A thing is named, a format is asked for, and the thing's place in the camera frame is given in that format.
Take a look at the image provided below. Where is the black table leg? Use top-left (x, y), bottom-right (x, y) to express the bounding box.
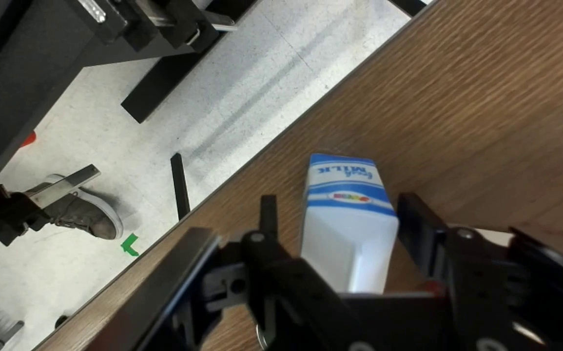
top-left (170, 153), bottom-right (192, 221)

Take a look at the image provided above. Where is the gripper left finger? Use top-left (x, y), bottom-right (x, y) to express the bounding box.
top-left (85, 195), bottom-right (362, 351)

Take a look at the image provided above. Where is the green tape mark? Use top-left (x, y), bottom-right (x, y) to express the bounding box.
top-left (120, 233), bottom-right (140, 257)

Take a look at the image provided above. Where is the person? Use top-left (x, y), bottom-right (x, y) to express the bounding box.
top-left (24, 173), bottom-right (124, 240)

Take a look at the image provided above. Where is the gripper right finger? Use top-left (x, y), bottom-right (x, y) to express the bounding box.
top-left (397, 192), bottom-right (563, 351)

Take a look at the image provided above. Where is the black bar clamp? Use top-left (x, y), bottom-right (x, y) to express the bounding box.
top-left (69, 0), bottom-right (238, 53)
top-left (0, 164), bottom-right (102, 254)

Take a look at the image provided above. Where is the white and blue milk box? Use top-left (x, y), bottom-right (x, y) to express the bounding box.
top-left (300, 153), bottom-right (400, 296)

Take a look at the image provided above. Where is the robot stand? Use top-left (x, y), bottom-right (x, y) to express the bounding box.
top-left (0, 0), bottom-right (262, 208)

